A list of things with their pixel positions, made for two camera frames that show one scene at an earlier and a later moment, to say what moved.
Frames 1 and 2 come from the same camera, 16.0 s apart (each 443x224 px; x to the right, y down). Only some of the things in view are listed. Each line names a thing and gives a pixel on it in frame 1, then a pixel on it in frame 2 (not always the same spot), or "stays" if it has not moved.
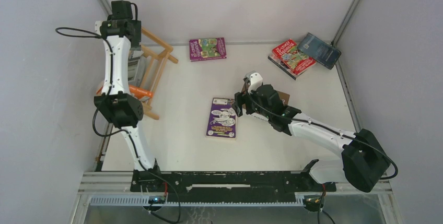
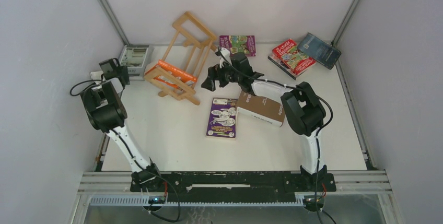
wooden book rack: [153, 53] -> [184, 59]
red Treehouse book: [296, 60] stays
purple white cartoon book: [221, 122] stays
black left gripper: [135, 45] -> [123, 70]
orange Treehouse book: [137, 92] -> [175, 72]
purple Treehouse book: [207, 49] -> [244, 44]
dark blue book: [323, 52] stays
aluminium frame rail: [115, 189] stays
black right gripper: [248, 97] -> [216, 72]
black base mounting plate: [230, 186] stays
